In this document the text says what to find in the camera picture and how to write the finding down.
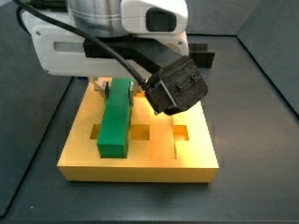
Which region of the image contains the yellow slotted board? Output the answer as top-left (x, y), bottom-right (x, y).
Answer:
top-left (57, 85), bottom-right (219, 183)

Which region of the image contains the green bar block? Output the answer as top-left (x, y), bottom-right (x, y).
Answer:
top-left (97, 79), bottom-right (131, 158)

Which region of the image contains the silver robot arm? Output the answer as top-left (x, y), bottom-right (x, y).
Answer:
top-left (18, 0), bottom-right (192, 113)

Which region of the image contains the black camera cable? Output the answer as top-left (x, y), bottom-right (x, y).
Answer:
top-left (10, 0), bottom-right (151, 88)

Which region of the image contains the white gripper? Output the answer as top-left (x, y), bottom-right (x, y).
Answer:
top-left (21, 0), bottom-right (189, 103)

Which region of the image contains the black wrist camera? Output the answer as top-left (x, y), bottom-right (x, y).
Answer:
top-left (144, 56), bottom-right (208, 116)

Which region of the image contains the black angle bracket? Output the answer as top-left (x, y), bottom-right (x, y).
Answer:
top-left (189, 44), bottom-right (215, 68)

